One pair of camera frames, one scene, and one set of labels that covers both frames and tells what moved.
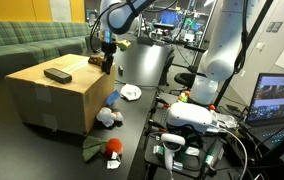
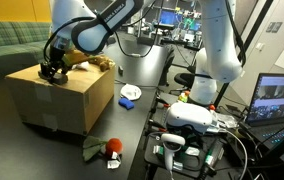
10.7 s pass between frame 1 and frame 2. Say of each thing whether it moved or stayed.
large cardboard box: stayed
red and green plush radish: stayed
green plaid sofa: stayed
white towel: stayed
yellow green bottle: stayed
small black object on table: stayed
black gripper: moved
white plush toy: moved
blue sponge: moved
